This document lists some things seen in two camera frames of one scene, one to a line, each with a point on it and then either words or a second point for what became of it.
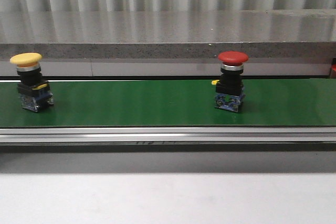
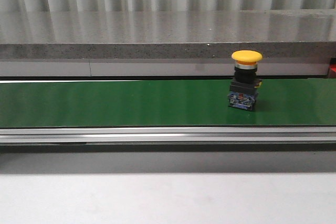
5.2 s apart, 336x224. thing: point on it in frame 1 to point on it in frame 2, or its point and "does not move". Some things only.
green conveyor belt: x=269 y=102 does not move
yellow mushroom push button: x=35 y=94 to x=244 y=87
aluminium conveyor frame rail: x=166 y=135 does not move
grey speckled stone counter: x=278 y=43 does not move
